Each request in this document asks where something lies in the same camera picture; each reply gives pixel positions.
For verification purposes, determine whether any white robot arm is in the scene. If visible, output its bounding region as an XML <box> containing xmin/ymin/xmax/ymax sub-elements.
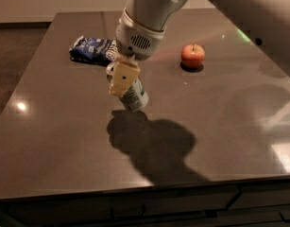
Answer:
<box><xmin>110</xmin><ymin>0</ymin><xmax>290</xmax><ymax>97</ymax></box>

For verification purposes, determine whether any blue chip bag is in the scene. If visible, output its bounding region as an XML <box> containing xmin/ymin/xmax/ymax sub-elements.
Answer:
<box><xmin>69</xmin><ymin>36</ymin><xmax>117</xmax><ymax>66</ymax></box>

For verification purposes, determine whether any dark cabinet drawer handle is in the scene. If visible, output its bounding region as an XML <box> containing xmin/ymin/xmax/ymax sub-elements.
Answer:
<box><xmin>110</xmin><ymin>204</ymin><xmax>145</xmax><ymax>220</ymax></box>

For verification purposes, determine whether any silver 7up soda can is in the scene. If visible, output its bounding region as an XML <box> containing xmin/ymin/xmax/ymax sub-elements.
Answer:
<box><xmin>105</xmin><ymin>61</ymin><xmax>149</xmax><ymax>113</ymax></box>

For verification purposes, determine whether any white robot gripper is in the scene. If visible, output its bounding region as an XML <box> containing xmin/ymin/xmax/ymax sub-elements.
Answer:
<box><xmin>110</xmin><ymin>10</ymin><xmax>165</xmax><ymax>97</ymax></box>

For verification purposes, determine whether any red apple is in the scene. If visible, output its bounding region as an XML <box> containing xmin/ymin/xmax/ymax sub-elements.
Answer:
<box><xmin>180</xmin><ymin>44</ymin><xmax>205</xmax><ymax>69</ymax></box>

